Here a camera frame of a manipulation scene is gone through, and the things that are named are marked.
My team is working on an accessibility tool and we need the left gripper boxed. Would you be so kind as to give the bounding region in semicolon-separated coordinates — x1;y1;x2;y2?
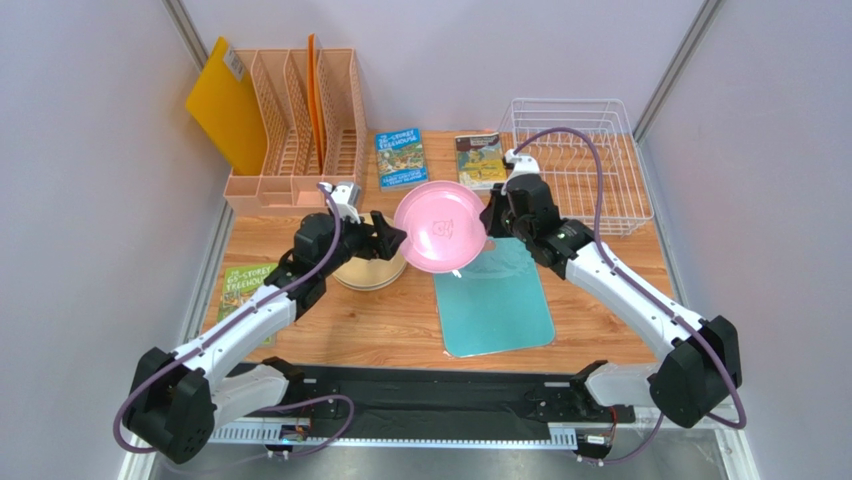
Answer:
319;210;407;278

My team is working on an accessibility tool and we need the yellow plate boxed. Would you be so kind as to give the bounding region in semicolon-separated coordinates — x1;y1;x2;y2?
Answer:
332;253;407;291

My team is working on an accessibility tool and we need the pink plate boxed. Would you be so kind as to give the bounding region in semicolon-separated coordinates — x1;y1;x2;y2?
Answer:
394;181;487;274

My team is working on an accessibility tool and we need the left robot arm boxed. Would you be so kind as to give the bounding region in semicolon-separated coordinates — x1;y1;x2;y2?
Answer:
113;211;407;464

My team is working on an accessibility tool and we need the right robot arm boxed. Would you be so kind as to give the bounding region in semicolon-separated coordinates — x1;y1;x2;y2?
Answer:
480;174;747;429

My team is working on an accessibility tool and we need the yellow cover book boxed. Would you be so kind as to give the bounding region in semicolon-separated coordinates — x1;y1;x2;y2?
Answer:
454;133;507;191

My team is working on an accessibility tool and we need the blue treehouse book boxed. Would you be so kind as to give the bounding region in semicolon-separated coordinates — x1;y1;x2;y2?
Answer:
374;128;430;191

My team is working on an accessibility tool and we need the teal cutting board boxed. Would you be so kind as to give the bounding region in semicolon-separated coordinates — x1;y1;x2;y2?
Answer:
433;238;555;358

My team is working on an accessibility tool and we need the pink file organizer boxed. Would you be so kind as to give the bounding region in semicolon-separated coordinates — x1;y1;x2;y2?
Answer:
224;48;370;216

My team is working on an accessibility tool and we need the green treehouse book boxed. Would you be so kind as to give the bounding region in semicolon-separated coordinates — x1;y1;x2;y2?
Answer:
216;263;277;323

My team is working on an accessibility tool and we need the orange folder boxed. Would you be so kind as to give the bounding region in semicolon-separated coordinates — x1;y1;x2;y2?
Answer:
307;33;326;173

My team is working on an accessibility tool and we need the yellow cutting board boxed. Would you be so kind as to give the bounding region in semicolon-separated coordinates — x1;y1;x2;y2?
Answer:
185;37;267;176

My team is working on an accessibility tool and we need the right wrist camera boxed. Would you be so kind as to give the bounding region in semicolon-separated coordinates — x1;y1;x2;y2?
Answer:
504;150;541;182

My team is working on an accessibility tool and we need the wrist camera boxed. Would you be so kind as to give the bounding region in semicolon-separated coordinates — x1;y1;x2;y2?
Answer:
504;150;541;182
318;181;362;224

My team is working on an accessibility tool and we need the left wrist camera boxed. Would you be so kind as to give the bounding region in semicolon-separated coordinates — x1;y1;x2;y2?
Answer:
318;181;362;224

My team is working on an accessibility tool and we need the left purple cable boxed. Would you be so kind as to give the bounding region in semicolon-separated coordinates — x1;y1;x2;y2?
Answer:
112;182;357;458

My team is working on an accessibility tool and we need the purple cable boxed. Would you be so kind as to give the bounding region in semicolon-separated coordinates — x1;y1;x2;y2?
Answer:
512;127;748;466
112;182;357;458

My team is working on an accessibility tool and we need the white wire dish rack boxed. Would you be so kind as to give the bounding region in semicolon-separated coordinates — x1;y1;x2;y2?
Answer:
498;98;654;237

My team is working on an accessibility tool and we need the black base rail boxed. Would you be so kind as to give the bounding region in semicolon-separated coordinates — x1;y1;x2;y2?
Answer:
219;361;637;441

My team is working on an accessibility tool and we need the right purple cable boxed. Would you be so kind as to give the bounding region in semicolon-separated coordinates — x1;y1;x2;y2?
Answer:
512;127;748;466

